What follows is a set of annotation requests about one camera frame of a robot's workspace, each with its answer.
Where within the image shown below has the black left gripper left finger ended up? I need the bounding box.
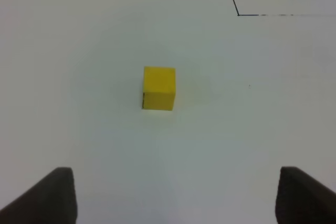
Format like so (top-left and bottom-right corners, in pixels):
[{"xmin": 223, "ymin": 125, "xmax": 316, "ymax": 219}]
[{"xmin": 1, "ymin": 167, "xmax": 78, "ymax": 223}]

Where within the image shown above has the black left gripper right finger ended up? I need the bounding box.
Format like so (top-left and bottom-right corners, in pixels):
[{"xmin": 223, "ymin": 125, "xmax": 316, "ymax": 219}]
[{"xmin": 275, "ymin": 167, "xmax": 335, "ymax": 223}]

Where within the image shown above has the yellow cube block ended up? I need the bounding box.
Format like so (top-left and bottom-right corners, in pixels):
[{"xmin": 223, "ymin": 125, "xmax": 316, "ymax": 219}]
[{"xmin": 142, "ymin": 66, "xmax": 176, "ymax": 111}]

